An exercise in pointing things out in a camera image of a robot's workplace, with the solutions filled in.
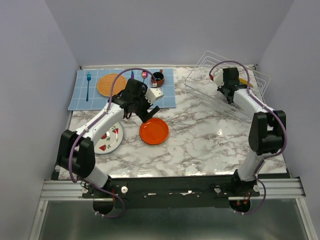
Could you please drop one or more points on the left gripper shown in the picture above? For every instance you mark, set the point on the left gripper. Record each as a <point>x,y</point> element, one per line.
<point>144,114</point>

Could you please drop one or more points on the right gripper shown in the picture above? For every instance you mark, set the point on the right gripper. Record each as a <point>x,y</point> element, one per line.
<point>221,89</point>

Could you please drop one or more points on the orange plate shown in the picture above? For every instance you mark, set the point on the orange plate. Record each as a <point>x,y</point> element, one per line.
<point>154,132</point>

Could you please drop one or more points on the watermelon pattern plate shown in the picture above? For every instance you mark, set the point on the watermelon pattern plate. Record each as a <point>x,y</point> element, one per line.
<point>110,141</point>

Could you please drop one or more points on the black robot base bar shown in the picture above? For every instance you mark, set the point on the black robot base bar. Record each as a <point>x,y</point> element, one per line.
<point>181,192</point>

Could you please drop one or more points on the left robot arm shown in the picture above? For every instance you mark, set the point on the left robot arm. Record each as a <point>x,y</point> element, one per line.
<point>76,148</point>

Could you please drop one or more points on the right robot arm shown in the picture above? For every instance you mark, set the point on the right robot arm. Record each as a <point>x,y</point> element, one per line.
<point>267,135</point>

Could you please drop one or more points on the plain yellow plate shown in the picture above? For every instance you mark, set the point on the plain yellow plate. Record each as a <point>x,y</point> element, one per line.
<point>245,82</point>

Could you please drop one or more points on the brown ceramic mug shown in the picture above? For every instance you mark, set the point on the brown ceramic mug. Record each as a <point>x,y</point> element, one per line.
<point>158,79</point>

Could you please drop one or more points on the iridescent spoon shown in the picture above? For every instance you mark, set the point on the iridescent spoon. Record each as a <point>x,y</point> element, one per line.
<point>144,75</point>

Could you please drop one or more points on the woven orange trivet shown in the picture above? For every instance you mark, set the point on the woven orange trivet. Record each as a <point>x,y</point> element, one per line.
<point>105,83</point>

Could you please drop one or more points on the blue grid placemat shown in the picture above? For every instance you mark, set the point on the blue grid placemat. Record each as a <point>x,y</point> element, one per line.
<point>97,101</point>

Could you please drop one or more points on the blue fork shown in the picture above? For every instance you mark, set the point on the blue fork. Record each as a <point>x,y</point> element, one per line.
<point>88,78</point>

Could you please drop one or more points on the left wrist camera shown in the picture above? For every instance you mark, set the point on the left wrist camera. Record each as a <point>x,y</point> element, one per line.
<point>153,94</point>

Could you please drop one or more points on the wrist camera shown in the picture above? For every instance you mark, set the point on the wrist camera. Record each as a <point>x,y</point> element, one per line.
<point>153,94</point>
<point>217,78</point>

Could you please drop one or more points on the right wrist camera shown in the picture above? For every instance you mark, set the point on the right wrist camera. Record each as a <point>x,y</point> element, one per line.
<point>217,78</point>

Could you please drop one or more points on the white wire dish rack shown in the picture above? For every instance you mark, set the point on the white wire dish rack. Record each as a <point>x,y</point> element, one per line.
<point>199,85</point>

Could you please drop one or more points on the aluminium frame rail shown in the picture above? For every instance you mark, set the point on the aluminium frame rail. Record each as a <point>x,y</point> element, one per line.
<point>65,190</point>

